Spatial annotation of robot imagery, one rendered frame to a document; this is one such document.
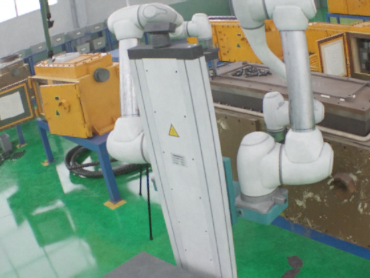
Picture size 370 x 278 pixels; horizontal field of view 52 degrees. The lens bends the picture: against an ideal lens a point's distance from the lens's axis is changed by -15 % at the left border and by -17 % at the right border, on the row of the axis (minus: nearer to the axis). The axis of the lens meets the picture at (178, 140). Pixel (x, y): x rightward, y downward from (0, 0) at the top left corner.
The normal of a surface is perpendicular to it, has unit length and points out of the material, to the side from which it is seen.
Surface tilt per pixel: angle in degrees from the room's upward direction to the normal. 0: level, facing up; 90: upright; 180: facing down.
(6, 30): 90
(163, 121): 90
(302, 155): 77
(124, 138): 67
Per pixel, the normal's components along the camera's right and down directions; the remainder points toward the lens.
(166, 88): -0.69, 0.39
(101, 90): 0.65, 0.18
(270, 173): -0.29, 0.37
